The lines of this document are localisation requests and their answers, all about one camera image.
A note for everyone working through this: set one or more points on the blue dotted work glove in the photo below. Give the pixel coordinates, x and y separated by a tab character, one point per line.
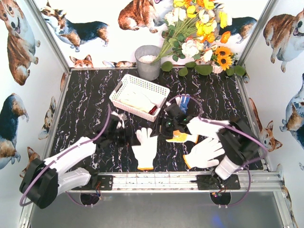
182	102

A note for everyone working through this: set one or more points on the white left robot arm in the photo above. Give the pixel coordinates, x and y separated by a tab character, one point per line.
45	179

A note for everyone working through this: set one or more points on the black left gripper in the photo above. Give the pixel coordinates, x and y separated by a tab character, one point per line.
121	128

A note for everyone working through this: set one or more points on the grey metal bucket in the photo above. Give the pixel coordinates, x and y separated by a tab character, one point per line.
148	65

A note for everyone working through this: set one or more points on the artificial flower bouquet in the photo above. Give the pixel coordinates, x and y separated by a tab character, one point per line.
199	29

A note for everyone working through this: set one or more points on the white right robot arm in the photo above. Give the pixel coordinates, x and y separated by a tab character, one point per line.
228	145

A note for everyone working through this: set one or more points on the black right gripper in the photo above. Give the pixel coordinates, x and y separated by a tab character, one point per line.
165	122

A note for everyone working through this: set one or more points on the white cotton glove orange cuff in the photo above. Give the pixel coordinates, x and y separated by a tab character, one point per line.
203	155

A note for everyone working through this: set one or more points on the cream knit glove red cuff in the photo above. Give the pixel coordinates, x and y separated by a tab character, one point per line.
149	109

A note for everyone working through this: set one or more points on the white plastic storage basket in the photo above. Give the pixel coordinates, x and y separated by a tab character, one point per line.
156	93

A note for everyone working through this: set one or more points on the orange dotted work glove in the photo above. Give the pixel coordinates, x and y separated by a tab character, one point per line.
179	137

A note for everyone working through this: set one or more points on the aluminium front rail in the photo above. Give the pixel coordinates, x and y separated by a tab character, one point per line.
186	181

